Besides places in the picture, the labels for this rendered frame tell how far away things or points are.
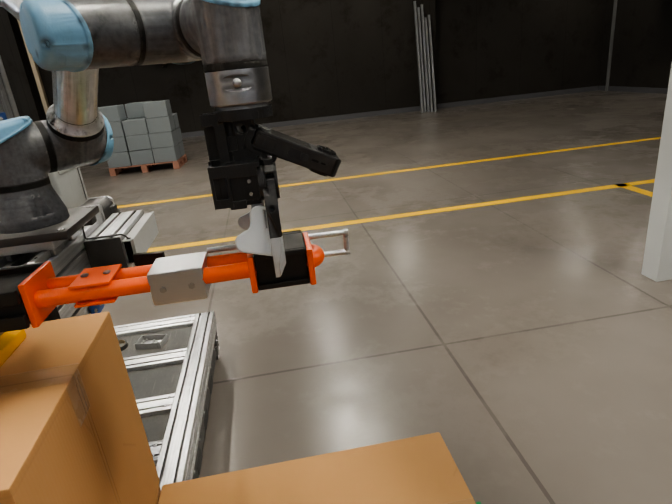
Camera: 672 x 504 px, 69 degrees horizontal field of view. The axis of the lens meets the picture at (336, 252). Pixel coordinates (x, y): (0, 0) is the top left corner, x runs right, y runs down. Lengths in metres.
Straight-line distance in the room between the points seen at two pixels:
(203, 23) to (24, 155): 0.73
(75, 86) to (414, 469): 1.03
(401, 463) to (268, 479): 0.27
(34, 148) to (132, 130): 7.14
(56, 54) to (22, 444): 0.43
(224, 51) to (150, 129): 7.72
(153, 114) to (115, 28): 7.63
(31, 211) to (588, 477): 1.76
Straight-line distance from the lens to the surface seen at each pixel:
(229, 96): 0.59
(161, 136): 8.27
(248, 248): 0.61
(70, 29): 0.62
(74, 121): 1.23
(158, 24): 0.66
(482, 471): 1.85
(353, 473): 1.07
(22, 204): 1.25
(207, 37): 0.60
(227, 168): 0.60
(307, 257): 0.62
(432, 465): 1.08
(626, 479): 1.94
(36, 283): 0.72
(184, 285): 0.65
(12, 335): 0.93
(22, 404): 0.77
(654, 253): 3.26
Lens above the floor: 1.31
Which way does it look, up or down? 21 degrees down
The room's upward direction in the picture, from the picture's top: 6 degrees counter-clockwise
